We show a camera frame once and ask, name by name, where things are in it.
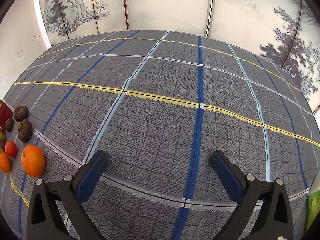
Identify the large orange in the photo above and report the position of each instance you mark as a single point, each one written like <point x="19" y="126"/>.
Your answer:
<point x="33" y="161"/>

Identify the green box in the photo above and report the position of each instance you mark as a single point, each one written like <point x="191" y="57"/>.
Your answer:
<point x="314" y="210"/>

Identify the green cherry tomato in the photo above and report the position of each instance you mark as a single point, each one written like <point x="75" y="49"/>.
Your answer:
<point x="1" y="136"/>

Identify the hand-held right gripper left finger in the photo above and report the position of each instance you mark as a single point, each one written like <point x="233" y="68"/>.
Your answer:
<point x="91" y="180"/>

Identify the small dark brown water chestnut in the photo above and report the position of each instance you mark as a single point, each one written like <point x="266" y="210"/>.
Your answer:
<point x="9" y="125"/>

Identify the small orange tangerine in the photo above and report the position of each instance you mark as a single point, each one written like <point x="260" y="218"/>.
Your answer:
<point x="5" y="162"/>

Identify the large dark brown water chestnut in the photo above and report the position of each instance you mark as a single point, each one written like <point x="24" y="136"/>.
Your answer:
<point x="25" y="130"/>

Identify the red and gold tin box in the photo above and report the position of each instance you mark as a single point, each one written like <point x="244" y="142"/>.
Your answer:
<point x="5" y="116"/>

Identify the red cherry tomato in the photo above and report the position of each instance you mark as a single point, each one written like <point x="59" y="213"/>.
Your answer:
<point x="11" y="149"/>

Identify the landscape painted folding screen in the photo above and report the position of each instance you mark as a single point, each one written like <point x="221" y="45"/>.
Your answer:
<point x="162" y="5"/>

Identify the grey plaid tablecloth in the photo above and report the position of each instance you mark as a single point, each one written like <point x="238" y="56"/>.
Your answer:
<point x="160" y="130"/>

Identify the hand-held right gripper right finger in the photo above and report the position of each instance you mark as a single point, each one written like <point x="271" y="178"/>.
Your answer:
<point x="228" y="180"/>

